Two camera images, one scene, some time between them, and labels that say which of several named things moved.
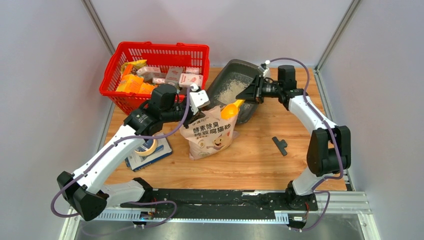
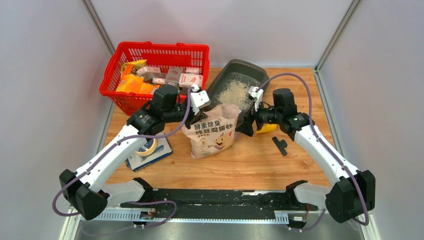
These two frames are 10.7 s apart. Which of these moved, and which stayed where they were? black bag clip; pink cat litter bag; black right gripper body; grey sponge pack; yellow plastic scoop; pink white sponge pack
Moved: yellow plastic scoop; black right gripper body
Stayed: black bag clip; grey sponge pack; pink cat litter bag; pink white sponge pack
